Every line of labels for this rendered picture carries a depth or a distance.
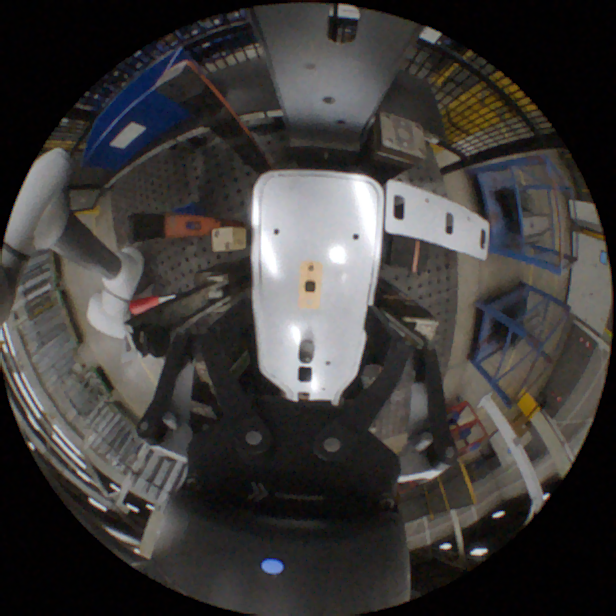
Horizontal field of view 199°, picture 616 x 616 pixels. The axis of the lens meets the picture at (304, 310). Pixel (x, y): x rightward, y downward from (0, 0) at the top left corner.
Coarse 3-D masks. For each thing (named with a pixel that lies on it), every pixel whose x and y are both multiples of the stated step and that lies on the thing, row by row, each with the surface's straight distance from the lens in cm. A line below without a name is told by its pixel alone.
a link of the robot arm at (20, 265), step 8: (8, 248) 47; (8, 256) 47; (16, 256) 48; (24, 256) 49; (0, 264) 47; (8, 264) 47; (16, 264) 48; (24, 264) 50; (8, 272) 47; (16, 272) 48; (16, 280) 49; (16, 288) 50
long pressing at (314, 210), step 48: (288, 192) 31; (336, 192) 31; (288, 240) 30; (336, 240) 30; (288, 288) 31; (336, 288) 31; (288, 336) 35; (336, 336) 35; (288, 384) 44; (336, 384) 43
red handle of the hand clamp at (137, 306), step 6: (168, 294) 30; (174, 294) 29; (210, 294) 28; (216, 294) 28; (222, 294) 28; (132, 300) 31; (138, 300) 30; (144, 300) 30; (150, 300) 29; (156, 300) 29; (162, 300) 29; (132, 306) 30; (138, 306) 30; (144, 306) 30; (150, 306) 29; (138, 312) 31
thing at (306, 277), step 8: (304, 264) 30; (312, 264) 30; (320, 264) 30; (304, 272) 30; (312, 272) 30; (320, 272) 30; (304, 280) 30; (312, 280) 30; (320, 280) 30; (304, 288) 31; (312, 288) 30; (320, 288) 31; (304, 296) 31; (312, 296) 31; (320, 296) 31; (304, 304) 32; (312, 304) 31
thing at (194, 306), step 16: (192, 288) 26; (208, 288) 25; (160, 304) 22; (176, 304) 21; (192, 304) 24; (208, 304) 27; (128, 320) 20; (144, 320) 19; (160, 320) 21; (176, 320) 23; (192, 320) 23; (128, 336) 20; (144, 336) 17; (160, 336) 17; (144, 352) 20; (160, 352) 18
